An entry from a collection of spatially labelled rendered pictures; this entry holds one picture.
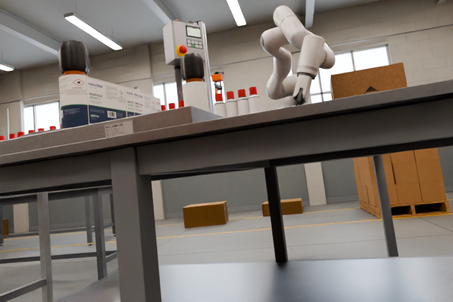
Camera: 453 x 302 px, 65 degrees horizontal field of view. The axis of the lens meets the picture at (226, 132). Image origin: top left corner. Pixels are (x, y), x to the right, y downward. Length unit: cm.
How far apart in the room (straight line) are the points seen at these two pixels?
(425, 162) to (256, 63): 381
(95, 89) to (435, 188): 440
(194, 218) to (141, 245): 491
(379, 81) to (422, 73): 586
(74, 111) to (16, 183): 26
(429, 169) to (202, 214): 316
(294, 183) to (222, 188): 140
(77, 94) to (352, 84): 112
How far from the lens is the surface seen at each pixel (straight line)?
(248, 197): 708
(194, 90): 126
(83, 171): 84
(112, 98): 120
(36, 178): 94
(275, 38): 188
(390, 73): 169
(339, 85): 166
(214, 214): 560
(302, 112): 61
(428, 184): 498
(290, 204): 592
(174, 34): 173
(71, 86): 113
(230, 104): 152
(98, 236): 302
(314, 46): 148
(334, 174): 701
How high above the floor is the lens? 73
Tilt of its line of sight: 7 degrees up
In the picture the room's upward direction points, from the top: 6 degrees counter-clockwise
